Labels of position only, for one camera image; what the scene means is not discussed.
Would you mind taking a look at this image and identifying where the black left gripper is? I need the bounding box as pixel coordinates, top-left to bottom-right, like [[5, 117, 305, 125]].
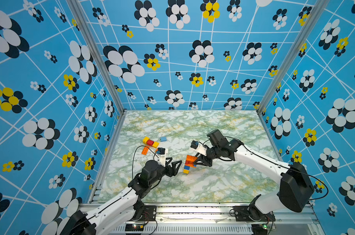
[[150, 156, 182, 188]]

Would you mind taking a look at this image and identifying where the orange lego plate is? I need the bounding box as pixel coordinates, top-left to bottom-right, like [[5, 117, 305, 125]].
[[185, 155, 198, 168]]

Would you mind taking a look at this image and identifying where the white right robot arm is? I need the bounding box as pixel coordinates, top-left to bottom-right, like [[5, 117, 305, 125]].
[[190, 129, 314, 221]]

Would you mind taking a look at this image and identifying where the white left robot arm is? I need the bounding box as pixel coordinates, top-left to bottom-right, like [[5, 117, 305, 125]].
[[58, 157, 182, 235]]

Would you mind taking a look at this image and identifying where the orange lego brick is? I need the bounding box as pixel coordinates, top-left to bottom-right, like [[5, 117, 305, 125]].
[[141, 146, 149, 155]]

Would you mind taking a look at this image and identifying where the red square lego brick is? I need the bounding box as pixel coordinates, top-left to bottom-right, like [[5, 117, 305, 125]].
[[146, 140, 154, 146]]

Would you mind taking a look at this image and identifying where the yellow square lego brick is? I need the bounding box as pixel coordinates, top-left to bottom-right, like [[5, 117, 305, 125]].
[[142, 137, 150, 145]]

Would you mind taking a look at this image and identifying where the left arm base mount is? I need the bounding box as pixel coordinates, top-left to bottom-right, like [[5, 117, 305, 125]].
[[131, 205, 157, 222]]

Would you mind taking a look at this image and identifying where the aluminium front rail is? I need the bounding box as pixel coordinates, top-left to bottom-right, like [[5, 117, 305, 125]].
[[105, 203, 324, 235]]

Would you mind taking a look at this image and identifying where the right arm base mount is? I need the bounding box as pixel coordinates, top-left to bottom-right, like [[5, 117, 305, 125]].
[[229, 206, 275, 222]]

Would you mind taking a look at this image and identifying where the left aluminium corner post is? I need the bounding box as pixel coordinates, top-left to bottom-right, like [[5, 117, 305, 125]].
[[67, 0, 125, 116]]

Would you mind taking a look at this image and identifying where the aluminium corner post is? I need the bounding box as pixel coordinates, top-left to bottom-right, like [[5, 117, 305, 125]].
[[67, 0, 125, 116], [257, 0, 330, 116]]

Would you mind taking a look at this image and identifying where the right aluminium corner post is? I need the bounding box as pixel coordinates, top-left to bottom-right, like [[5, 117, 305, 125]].
[[257, 0, 330, 116]]

